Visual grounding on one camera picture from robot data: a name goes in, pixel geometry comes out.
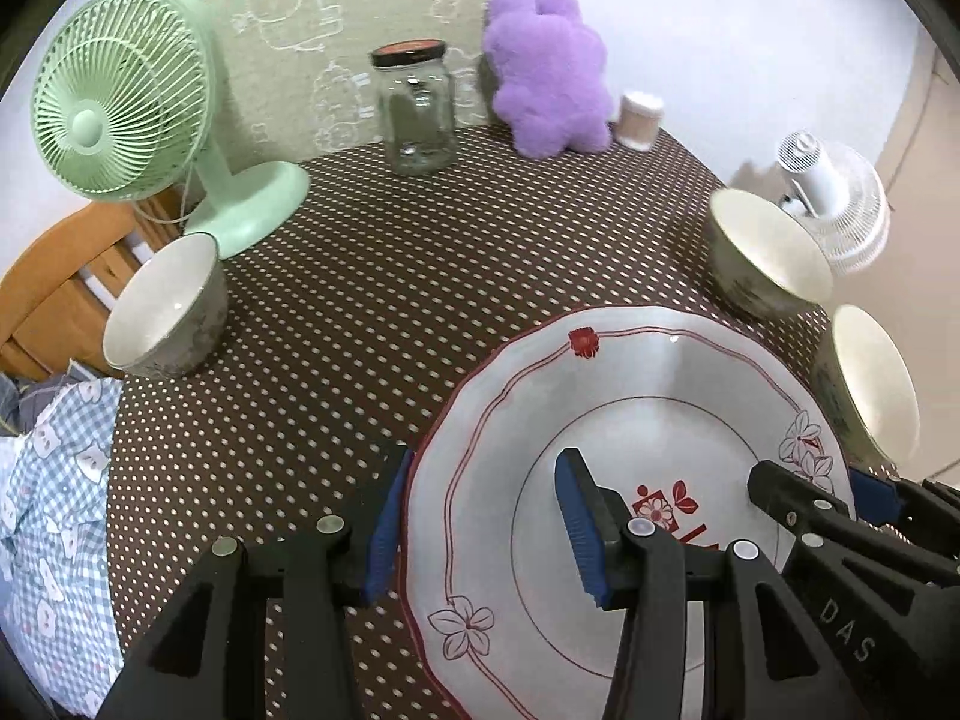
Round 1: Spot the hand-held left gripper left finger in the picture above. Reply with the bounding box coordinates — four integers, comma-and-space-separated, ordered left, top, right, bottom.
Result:
97, 446, 416, 720

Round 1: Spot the beige door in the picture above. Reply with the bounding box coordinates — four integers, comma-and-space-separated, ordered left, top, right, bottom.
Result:
874, 37, 960, 256

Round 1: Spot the small grey bowl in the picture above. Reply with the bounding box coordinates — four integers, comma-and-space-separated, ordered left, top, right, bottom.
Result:
103, 232, 228, 380

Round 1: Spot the green desk fan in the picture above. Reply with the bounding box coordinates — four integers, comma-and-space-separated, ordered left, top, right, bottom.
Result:
30, 0, 311, 261

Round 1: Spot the green patterned mat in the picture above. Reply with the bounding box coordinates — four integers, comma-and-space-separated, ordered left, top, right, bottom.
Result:
199, 0, 571, 162

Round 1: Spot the blue checked cloth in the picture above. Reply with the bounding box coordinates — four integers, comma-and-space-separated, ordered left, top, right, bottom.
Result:
0, 375, 125, 720

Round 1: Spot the wooden chair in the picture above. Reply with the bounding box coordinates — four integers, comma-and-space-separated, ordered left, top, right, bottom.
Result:
0, 191, 188, 383

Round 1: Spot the large grey bowl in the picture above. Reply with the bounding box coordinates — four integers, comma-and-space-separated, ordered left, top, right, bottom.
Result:
814, 304, 920, 466
709, 187, 835, 320

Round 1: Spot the purple plush toy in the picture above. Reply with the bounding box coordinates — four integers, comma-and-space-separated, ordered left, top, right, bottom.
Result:
480, 0, 612, 158

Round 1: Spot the grey cloth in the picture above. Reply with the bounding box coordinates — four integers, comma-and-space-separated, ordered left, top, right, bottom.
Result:
0, 371, 68, 436

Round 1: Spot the brown polka dot tablecloth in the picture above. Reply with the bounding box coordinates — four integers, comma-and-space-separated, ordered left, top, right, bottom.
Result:
97, 124, 856, 720

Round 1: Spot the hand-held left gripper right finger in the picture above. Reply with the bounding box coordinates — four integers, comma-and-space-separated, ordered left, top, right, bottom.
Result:
553, 448, 863, 720

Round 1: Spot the small toothpick jar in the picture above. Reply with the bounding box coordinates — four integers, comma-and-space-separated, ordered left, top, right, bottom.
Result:
615, 90, 665, 151

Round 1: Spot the white plate with red pattern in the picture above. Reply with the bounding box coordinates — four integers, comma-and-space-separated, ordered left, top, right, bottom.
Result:
401, 305, 860, 720

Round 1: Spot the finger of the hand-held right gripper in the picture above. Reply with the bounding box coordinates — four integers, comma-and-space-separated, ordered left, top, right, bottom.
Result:
748, 460, 960, 720
851, 465, 960, 563

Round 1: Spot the white fan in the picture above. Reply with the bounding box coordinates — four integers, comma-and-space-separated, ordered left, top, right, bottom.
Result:
772, 131, 891, 275

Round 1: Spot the glass jar with dark lid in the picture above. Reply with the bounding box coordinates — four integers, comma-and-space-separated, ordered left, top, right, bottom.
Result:
370, 40, 456, 177

